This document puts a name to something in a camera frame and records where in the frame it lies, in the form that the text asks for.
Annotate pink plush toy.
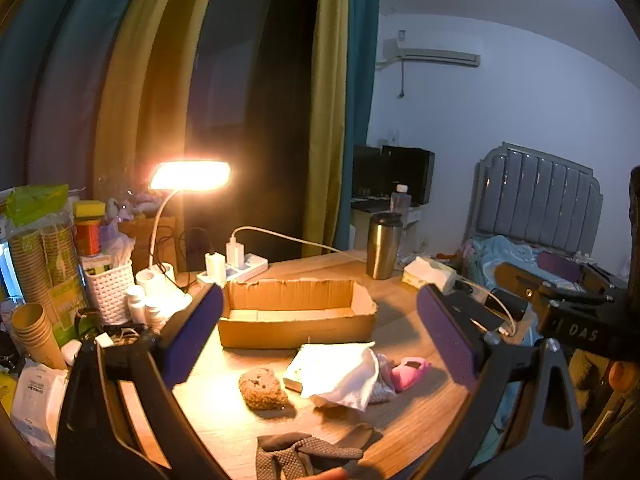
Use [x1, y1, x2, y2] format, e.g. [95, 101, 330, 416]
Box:
[389, 356, 432, 394]

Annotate white wet wipes pack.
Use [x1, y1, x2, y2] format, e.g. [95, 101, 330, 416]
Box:
[9, 363, 69, 457]

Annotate brown fuzzy heart toy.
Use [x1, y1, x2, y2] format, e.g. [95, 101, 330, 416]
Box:
[238, 366, 291, 412]

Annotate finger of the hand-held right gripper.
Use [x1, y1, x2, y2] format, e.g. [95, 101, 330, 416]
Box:
[537, 251, 628, 301]
[495, 261, 556, 311]

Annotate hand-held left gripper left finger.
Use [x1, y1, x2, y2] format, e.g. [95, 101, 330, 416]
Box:
[55, 282, 231, 480]

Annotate cotton swab bag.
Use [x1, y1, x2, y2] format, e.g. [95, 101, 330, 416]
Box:
[367, 352, 399, 406]

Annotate cardboard box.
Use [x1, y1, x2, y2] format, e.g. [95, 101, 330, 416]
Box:
[217, 278, 378, 351]

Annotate white power strip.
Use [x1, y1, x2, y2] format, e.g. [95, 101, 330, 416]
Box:
[196, 252, 270, 287]

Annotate black smartphone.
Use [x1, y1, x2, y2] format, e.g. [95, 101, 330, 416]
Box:
[445, 289, 507, 333]

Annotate grey padded headboard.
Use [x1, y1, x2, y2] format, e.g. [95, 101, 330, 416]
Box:
[472, 142, 604, 267]

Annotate packaged paper cup stack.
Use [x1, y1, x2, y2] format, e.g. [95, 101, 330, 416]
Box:
[0, 184, 90, 347]

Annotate white desk lamp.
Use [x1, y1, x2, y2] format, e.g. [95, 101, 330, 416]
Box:
[134, 159, 233, 318]

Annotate white side cabinet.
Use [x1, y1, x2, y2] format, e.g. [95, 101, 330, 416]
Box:
[349, 197, 422, 257]

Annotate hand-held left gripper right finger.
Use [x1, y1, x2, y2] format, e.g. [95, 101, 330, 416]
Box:
[372, 284, 586, 480]

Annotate pale plush toys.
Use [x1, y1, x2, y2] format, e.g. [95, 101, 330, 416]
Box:
[106, 191, 164, 221]

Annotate white air conditioner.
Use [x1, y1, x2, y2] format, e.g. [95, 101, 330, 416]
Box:
[381, 34, 482, 69]

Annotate grey dotted grip sock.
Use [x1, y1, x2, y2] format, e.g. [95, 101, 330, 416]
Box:
[255, 431, 364, 480]

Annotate black monitor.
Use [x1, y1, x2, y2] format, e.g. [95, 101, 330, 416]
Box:
[380, 144, 436, 206]
[352, 144, 384, 199]

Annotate steel tumbler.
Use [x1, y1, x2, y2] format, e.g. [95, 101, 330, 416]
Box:
[366, 212, 404, 281]

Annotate light blue blanket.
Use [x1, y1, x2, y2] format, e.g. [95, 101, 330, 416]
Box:
[461, 234, 587, 297]

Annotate teal curtain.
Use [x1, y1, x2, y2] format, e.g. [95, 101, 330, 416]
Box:
[0, 0, 153, 198]
[333, 0, 381, 249]

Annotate red jar with yellow lid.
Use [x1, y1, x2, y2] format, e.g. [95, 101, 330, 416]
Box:
[73, 199, 106, 258]

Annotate smooth white cloth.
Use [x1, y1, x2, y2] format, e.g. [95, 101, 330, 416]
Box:
[299, 341, 379, 412]

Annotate brown cardboard carton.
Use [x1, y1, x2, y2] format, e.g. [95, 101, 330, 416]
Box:
[117, 215, 177, 272]

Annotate white plastic basket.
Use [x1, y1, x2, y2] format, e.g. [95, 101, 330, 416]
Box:
[82, 258, 136, 326]

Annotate white pill bottle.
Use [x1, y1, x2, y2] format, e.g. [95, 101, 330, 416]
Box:
[125, 284, 147, 324]
[144, 300, 167, 332]

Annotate tissue pack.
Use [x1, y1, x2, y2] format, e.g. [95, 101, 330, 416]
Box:
[402, 255, 457, 294]

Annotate dark window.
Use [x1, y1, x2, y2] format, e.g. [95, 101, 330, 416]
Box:
[186, 0, 322, 261]

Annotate clear plastic bottle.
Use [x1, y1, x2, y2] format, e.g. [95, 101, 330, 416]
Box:
[389, 183, 412, 217]

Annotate white charging cable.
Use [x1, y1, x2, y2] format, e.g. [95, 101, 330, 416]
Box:
[231, 226, 372, 262]

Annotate yellow curtain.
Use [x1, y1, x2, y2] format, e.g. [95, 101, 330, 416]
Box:
[91, 0, 227, 197]
[302, 0, 349, 254]

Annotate loose brown cup stack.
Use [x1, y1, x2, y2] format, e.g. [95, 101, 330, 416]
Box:
[10, 302, 67, 372]

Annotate crumpled plastic bag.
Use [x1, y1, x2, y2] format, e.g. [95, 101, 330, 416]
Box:
[99, 221, 137, 267]

